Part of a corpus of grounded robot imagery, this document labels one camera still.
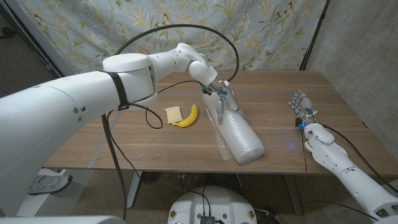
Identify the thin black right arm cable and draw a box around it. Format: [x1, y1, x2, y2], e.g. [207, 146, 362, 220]
[300, 127, 308, 183]

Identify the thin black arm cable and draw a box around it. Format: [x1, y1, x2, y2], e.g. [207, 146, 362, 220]
[300, 127, 308, 183]
[107, 80, 206, 181]

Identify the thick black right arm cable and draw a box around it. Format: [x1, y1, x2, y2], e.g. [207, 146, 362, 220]
[320, 123, 398, 194]

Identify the black backdrop stand pole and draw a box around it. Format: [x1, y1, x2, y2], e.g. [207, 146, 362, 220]
[298, 0, 330, 71]

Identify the pale yellow sponge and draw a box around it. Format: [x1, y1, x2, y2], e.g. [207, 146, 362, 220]
[164, 106, 184, 124]

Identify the grey sneaker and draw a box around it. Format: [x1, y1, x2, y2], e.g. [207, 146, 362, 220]
[27, 174, 73, 196]

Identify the floral printed backdrop cloth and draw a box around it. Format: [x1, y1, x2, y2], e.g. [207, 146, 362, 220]
[18, 0, 327, 91]

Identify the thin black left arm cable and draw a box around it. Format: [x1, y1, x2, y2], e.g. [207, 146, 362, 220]
[107, 80, 206, 181]

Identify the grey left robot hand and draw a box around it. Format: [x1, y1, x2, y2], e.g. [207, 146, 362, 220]
[206, 81, 246, 126]

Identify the grey table leg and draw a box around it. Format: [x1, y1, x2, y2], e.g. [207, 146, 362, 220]
[284, 174, 304, 215]

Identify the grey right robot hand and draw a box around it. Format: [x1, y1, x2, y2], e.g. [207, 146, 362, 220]
[287, 90, 318, 125]

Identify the yellow toy banana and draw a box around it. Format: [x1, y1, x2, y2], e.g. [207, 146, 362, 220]
[172, 103, 199, 128]

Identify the white table leg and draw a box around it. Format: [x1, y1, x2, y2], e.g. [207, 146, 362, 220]
[126, 170, 143, 208]

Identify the clear bubble wrap roll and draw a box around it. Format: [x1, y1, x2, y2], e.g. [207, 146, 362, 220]
[201, 93, 266, 165]

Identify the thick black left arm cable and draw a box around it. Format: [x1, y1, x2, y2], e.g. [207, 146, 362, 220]
[101, 24, 239, 220]

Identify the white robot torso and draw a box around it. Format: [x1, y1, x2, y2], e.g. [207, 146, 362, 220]
[167, 185, 258, 224]

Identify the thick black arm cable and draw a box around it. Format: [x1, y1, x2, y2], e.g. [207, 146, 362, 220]
[101, 24, 239, 220]
[320, 123, 398, 194]

